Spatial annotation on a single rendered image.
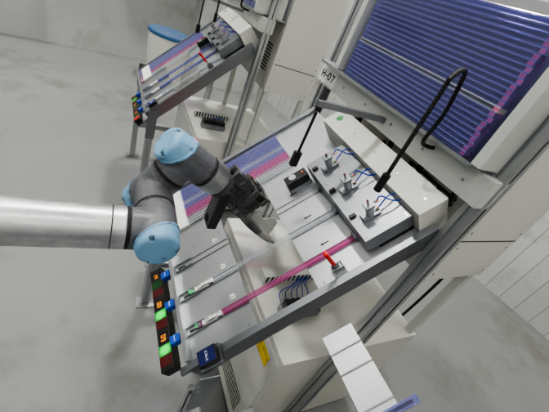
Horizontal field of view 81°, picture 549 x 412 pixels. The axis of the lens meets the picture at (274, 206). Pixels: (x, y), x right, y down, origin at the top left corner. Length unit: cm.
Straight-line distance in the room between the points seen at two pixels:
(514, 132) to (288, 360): 86
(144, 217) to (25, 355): 127
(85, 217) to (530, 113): 78
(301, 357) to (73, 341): 105
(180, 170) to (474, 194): 62
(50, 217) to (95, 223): 6
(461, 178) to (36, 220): 80
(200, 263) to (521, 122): 87
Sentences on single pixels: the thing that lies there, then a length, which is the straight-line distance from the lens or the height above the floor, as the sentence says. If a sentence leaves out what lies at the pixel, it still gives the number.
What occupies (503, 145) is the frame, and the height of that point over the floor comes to 145.
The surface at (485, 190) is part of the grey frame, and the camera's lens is 80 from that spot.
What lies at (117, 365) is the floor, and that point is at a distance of 172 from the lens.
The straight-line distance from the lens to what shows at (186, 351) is 92.
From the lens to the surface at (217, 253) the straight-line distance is 103.
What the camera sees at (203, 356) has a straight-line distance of 86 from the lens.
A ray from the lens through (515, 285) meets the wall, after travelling 368.
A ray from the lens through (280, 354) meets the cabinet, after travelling 114.
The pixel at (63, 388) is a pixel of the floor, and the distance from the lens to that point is 169.
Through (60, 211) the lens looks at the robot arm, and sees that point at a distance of 58.
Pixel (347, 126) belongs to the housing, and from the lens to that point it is 107.
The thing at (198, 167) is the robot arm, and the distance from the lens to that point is 65.
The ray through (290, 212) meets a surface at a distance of 99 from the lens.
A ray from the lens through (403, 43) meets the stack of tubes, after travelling 99.
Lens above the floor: 154
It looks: 33 degrees down
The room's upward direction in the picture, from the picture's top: 24 degrees clockwise
